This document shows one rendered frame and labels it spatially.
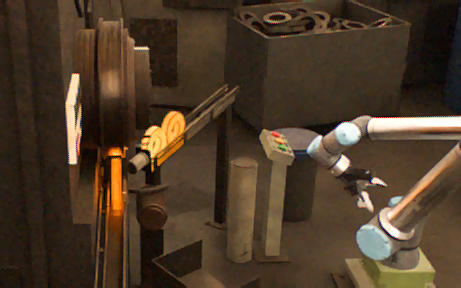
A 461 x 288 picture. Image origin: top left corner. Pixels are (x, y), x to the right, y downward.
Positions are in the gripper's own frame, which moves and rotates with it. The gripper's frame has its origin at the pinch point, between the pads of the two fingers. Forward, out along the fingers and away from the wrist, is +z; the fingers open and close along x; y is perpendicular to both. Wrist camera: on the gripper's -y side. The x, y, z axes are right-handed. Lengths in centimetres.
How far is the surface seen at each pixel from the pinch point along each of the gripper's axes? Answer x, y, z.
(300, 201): -25, 75, -4
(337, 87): -139, 112, -11
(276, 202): 4, 47, -23
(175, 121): 19, 29, -86
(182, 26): -135, 164, -115
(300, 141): -43, 59, -26
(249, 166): 7, 35, -46
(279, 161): 0.4, 26.1, -37.9
